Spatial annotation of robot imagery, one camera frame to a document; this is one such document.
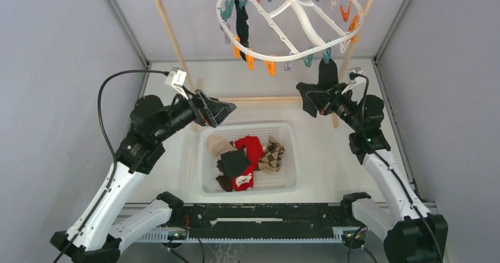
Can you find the brown striped sock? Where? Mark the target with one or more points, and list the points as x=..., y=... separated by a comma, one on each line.
x=225, y=182

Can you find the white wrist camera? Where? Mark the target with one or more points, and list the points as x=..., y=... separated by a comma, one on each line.
x=356, y=77
x=175, y=79

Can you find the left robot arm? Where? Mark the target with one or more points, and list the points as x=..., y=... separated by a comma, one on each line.
x=96, y=236

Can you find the santa pattern dark sock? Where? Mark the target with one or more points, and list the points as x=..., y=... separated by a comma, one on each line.
x=242, y=27

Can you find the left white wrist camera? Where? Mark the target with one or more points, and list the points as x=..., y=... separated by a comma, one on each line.
x=175, y=79

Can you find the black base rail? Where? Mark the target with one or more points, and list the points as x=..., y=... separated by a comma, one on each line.
x=262, y=221

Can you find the red sock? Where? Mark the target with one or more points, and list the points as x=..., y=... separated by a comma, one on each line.
x=253, y=147
x=244, y=181

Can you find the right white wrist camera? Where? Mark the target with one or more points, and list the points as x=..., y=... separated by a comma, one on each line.
x=356, y=77

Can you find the black sock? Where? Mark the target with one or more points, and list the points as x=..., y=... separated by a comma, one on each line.
x=233, y=163
x=327, y=79

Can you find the white plastic laundry basket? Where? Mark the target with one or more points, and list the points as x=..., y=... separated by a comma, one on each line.
x=286, y=180

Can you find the white oval clip hanger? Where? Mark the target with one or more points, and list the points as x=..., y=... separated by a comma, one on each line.
x=283, y=31

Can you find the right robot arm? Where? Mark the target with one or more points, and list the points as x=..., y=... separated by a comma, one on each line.
x=409, y=231

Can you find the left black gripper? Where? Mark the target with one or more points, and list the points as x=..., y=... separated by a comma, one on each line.
x=209, y=108

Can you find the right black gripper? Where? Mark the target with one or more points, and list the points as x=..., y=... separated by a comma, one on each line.
x=319, y=98

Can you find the beige sock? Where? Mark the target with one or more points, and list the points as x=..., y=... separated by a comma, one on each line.
x=216, y=146

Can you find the argyle brown sock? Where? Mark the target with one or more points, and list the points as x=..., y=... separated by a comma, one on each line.
x=271, y=161

